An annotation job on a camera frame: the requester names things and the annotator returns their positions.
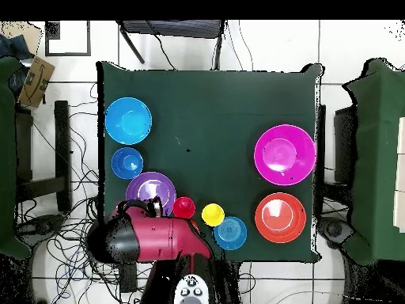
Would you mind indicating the yellow cup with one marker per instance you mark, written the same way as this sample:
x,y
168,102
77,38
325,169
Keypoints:
x,y
213,214

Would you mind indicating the small light blue bowl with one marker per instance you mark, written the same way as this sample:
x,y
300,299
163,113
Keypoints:
x,y
232,236

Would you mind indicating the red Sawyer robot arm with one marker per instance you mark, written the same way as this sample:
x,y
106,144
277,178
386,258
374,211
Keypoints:
x,y
164,237

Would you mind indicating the red cup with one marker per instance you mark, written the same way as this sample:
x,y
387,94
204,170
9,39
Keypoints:
x,y
183,207

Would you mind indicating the dark green table cloth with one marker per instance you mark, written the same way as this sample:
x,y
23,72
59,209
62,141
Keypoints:
x,y
205,110

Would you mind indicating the purple bowl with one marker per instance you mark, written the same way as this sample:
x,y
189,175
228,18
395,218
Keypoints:
x,y
142,186

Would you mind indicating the small dark blue bowl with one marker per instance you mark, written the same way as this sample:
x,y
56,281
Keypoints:
x,y
121,158

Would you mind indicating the large pink bowl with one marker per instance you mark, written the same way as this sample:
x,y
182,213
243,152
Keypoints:
x,y
284,155

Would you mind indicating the large light blue bowl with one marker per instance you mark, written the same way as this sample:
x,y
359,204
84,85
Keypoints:
x,y
128,121

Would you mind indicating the large orange bowl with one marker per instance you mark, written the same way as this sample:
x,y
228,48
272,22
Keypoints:
x,y
280,218

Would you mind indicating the black power strip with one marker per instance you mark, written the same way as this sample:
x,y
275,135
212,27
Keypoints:
x,y
128,280

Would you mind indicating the black metal stand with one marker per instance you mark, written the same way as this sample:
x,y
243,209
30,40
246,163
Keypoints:
x,y
174,28

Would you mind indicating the black box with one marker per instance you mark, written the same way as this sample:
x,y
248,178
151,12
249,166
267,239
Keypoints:
x,y
345,142

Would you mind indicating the green cloth covered table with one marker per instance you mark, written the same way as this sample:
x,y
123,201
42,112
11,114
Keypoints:
x,y
376,158
6,158

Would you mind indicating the brown cardboard box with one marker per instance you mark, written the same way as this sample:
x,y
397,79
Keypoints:
x,y
36,82

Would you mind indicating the blue fabric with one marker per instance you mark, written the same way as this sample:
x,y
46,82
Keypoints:
x,y
12,47

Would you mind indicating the black bench frame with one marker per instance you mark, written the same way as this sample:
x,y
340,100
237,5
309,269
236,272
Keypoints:
x,y
61,142

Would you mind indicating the black square frame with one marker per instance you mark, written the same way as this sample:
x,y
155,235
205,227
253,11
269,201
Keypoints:
x,y
52,30

